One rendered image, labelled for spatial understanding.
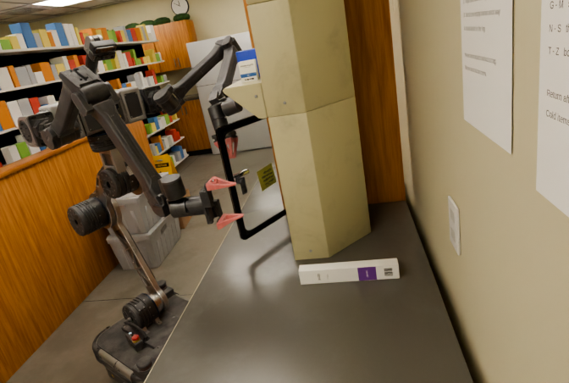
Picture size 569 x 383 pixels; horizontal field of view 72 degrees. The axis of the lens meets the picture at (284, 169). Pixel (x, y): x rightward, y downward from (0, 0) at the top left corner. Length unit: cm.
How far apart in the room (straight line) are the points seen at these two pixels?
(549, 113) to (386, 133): 107
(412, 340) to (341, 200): 47
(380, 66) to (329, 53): 34
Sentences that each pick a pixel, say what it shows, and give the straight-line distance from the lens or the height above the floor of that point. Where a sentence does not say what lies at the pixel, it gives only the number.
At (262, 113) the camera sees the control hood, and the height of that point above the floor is 143.
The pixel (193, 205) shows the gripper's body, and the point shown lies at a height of 122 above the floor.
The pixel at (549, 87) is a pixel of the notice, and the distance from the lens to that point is 47.
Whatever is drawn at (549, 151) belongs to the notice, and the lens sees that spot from 49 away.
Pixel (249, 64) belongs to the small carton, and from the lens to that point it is 121.
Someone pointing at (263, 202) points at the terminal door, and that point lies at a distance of 140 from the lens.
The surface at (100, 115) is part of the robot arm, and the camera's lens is 125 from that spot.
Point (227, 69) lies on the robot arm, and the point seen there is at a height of 153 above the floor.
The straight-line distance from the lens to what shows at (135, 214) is 336.
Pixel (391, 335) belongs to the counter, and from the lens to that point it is 100.
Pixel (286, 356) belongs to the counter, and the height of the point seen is 94.
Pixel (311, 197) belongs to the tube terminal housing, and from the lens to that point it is 119.
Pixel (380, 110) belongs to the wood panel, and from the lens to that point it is 149.
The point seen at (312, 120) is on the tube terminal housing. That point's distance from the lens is 112.
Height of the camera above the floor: 161
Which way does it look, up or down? 18 degrees down
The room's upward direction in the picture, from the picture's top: 11 degrees counter-clockwise
